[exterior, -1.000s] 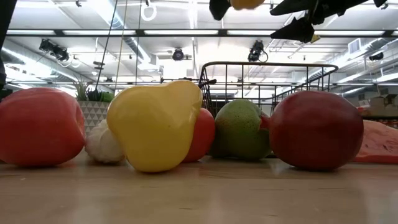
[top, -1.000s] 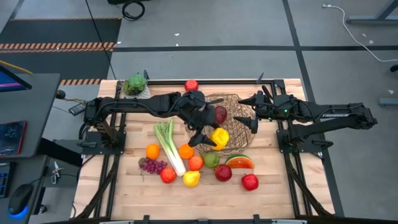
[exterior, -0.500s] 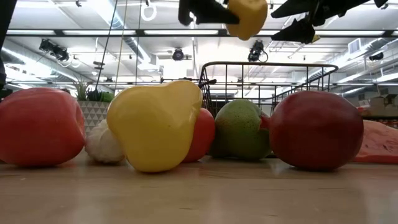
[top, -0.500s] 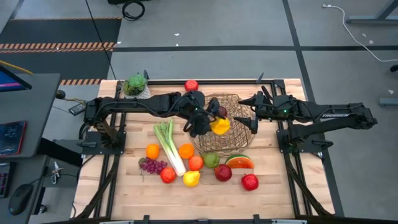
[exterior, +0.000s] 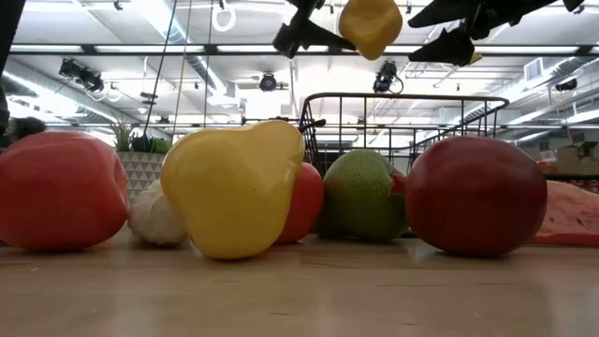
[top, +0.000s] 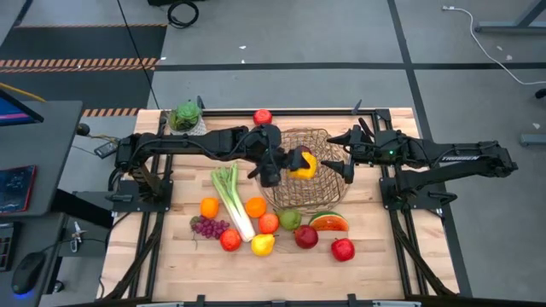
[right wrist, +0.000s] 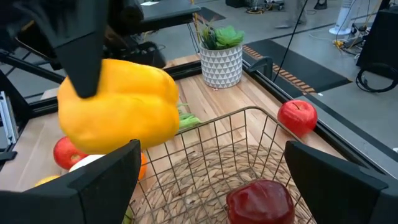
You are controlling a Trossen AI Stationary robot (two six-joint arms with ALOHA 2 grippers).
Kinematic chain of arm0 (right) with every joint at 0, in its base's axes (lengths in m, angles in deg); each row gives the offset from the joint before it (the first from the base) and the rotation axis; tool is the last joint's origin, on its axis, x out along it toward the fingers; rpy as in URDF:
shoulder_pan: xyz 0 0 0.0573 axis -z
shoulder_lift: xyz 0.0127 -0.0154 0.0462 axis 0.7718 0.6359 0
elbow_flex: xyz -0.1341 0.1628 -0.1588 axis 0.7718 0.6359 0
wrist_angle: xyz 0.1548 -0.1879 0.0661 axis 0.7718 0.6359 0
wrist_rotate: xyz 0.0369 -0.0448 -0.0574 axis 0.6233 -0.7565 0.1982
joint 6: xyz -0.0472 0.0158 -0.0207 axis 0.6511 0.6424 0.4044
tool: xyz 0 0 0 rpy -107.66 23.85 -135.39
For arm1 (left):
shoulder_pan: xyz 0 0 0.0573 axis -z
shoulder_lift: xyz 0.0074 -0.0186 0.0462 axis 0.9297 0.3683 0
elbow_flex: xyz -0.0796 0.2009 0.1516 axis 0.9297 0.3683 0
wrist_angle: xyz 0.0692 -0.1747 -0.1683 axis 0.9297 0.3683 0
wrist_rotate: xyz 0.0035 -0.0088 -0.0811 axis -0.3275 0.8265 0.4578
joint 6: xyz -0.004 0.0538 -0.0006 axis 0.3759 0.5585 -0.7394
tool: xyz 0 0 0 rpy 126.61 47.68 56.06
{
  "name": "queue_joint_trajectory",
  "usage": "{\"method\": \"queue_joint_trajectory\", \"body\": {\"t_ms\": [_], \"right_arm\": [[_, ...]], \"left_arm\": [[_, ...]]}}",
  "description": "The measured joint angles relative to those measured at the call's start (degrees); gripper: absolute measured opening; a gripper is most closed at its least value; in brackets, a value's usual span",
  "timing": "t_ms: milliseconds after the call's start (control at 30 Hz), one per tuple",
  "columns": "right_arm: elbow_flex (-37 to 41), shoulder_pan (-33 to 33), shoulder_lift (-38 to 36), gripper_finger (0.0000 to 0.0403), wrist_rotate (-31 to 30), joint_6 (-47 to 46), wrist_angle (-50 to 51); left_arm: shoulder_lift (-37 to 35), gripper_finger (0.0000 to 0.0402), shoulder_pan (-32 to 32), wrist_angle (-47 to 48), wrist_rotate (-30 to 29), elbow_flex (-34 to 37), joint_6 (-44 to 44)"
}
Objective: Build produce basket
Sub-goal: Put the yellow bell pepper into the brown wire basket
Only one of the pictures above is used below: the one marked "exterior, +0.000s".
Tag watermelon slice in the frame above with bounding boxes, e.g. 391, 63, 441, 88
531, 180, 599, 248

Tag yellow bell pepper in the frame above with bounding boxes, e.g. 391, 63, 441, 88
337, 0, 404, 62

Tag long thin black cable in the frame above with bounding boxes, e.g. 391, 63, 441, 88
141, 0, 180, 138

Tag wire basket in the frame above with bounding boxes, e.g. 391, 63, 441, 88
298, 92, 511, 182

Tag yellow pear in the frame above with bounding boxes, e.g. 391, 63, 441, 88
159, 119, 306, 261

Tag black track spotlight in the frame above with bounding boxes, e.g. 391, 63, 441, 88
258, 72, 278, 93
58, 58, 105, 94
373, 60, 404, 95

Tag white ring lamp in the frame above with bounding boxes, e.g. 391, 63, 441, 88
211, 2, 238, 33

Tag thin tan hanging cord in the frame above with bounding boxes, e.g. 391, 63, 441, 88
170, 0, 194, 141

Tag dark red apple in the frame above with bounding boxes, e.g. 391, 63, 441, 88
404, 136, 549, 257

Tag black ceiling light beam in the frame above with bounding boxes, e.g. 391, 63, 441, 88
7, 43, 599, 57

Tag cardboard boxes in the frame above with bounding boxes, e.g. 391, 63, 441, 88
554, 139, 599, 177

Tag orange-red peach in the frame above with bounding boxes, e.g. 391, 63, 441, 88
273, 162, 326, 245

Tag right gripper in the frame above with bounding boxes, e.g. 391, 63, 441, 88
407, 0, 558, 66

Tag red tomato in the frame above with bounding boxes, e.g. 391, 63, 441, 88
0, 131, 129, 251

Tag speckled green fruit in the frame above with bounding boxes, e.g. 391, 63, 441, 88
312, 148, 411, 243

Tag succulent in patterned white pot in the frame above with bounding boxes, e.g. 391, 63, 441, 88
108, 116, 173, 203

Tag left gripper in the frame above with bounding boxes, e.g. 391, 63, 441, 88
272, 0, 357, 60

